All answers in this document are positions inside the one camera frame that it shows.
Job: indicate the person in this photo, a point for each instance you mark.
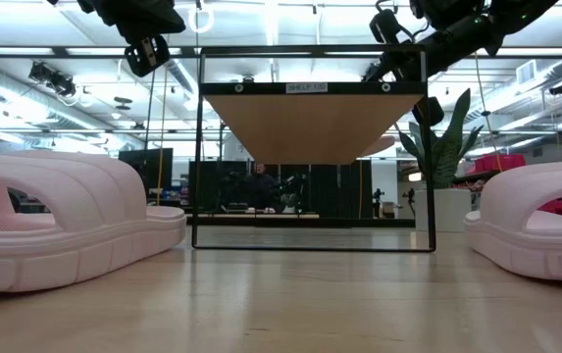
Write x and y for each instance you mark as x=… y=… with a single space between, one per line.
x=261 y=191

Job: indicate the black overhead light bar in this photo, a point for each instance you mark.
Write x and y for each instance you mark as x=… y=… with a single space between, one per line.
x=60 y=52

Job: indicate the black ceiling spotlight cluster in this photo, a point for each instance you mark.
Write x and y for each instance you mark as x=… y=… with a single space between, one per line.
x=55 y=81

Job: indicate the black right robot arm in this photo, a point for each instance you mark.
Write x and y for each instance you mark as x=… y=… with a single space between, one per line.
x=467 y=39

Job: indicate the black background robot arm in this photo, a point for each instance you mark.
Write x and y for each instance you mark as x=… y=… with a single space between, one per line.
x=290 y=193

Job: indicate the black partition wall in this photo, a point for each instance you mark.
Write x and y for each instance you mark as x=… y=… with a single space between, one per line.
x=329 y=191

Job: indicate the red storage bins row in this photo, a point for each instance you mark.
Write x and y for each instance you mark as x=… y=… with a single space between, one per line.
x=498 y=163

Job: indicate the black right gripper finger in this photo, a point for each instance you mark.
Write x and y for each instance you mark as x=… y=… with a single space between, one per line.
x=381 y=72

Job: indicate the black monitor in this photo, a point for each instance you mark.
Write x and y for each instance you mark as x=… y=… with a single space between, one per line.
x=145 y=169

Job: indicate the black ceiling camera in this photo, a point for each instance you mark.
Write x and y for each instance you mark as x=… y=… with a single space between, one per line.
x=561 y=88

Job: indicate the green plant in white pot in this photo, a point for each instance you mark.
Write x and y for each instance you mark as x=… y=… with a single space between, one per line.
x=444 y=211

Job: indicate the black aluminium rig frame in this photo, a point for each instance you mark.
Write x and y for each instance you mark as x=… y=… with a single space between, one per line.
x=359 y=223

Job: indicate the wooden shelf black metal frame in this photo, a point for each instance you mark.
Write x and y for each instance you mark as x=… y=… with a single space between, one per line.
x=310 y=127

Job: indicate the red storage bin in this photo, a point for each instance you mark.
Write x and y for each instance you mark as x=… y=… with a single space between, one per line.
x=552 y=207

